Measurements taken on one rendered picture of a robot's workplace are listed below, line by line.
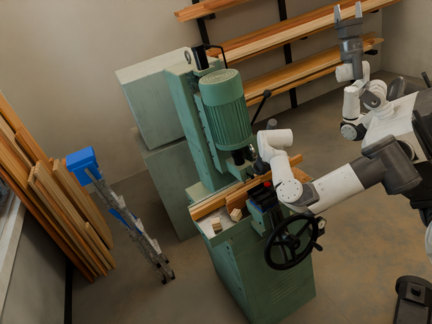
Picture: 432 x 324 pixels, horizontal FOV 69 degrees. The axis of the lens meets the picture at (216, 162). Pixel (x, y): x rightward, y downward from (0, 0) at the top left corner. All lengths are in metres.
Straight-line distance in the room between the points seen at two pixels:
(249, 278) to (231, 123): 0.82
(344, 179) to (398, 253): 1.58
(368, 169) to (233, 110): 0.58
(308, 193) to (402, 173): 0.25
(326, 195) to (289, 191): 0.11
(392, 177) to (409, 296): 1.16
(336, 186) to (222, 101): 0.56
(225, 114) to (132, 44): 2.37
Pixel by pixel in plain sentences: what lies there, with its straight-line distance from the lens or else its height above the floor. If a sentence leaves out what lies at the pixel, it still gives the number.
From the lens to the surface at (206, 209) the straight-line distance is 1.52.
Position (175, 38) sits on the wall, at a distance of 3.63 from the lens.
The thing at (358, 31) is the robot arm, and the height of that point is 1.52.
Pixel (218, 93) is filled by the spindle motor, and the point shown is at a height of 1.47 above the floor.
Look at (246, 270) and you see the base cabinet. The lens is 1.67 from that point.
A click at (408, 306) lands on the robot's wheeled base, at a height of 0.19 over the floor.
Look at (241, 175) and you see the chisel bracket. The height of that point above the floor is 1.04.
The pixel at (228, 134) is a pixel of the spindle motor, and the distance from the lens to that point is 1.33.
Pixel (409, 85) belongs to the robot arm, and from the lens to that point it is 1.35.
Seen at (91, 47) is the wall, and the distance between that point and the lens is 3.51.
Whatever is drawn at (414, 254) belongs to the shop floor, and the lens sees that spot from 2.51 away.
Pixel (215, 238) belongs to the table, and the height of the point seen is 0.88.
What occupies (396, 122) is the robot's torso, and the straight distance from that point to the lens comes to 1.10.
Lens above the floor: 1.89
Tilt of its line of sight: 31 degrees down
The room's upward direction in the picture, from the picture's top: 17 degrees counter-clockwise
